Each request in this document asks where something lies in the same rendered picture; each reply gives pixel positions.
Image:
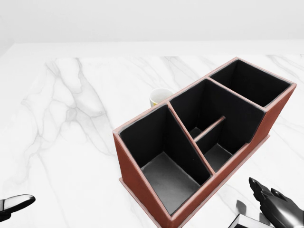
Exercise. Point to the red-brown desk caddy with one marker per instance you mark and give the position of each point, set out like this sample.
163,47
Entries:
133,171

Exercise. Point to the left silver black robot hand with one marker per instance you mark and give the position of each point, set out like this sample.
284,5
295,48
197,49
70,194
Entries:
14,203

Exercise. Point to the white mug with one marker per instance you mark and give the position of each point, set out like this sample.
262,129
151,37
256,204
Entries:
159,95

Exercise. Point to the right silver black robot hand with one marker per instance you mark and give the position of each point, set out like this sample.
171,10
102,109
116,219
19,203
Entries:
278,206

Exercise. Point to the dark book with white pages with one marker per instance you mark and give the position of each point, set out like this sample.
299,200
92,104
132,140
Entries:
247,222

